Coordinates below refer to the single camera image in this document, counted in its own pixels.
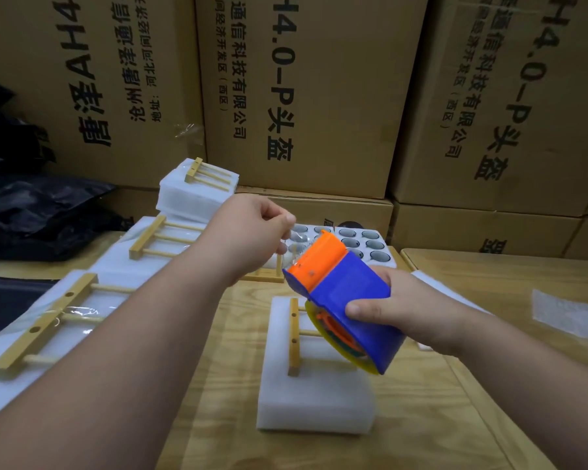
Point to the orange and blue tape dispenser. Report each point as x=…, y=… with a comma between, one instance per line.
x=353, y=279

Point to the black plastic bags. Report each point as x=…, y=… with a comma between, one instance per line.
x=10, y=303

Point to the pile of white foam sheets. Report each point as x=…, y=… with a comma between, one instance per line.
x=451, y=287

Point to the stack of white foam trays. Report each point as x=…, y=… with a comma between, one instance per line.
x=368, y=244

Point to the person's right hand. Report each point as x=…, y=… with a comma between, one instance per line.
x=421, y=308

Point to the person's left hand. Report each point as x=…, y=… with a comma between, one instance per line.
x=245, y=235

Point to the row of wooden peg racks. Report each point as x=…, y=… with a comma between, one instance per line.
x=260, y=277

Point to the stack of brown cardboard boxes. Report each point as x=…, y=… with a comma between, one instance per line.
x=314, y=83

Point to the clear plastic wrap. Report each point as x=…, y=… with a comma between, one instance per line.
x=568, y=313

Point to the person's left forearm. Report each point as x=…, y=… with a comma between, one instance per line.
x=108, y=377

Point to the person's right forearm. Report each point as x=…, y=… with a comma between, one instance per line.
x=539, y=386

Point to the black plastic bag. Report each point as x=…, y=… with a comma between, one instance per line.
x=29, y=191

